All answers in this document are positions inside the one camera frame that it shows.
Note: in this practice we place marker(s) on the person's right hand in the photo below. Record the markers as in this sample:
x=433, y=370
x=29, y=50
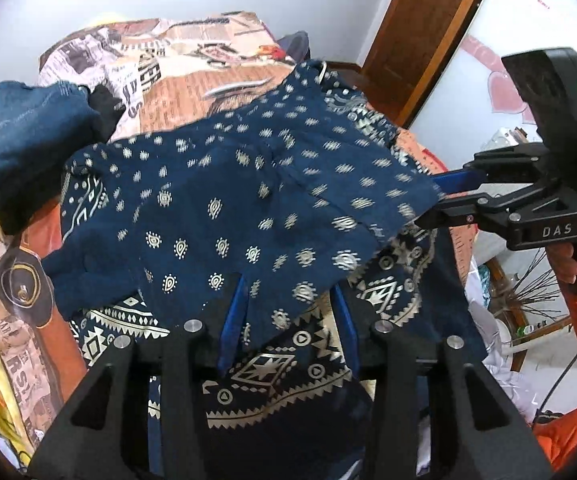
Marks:
x=562, y=262

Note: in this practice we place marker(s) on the black cloth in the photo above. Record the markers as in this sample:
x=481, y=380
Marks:
x=108, y=107

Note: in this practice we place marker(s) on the wooden door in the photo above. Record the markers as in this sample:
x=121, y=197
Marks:
x=418, y=35

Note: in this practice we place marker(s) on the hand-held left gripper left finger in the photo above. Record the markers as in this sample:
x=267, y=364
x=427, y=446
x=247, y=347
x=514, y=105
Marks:
x=231, y=330

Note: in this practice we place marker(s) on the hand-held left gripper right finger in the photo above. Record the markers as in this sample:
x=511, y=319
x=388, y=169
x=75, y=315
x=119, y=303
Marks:
x=344, y=325

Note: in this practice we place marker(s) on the blue jeans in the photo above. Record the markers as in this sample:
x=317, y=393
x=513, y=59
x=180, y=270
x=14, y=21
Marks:
x=23, y=140

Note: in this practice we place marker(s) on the navy patterned hoodie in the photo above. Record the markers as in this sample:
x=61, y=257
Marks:
x=218, y=200

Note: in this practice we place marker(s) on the white heart-sticker sliding door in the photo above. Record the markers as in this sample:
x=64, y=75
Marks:
x=508, y=10

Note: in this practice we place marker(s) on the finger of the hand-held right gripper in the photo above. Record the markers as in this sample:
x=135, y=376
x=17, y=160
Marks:
x=463, y=210
x=456, y=182

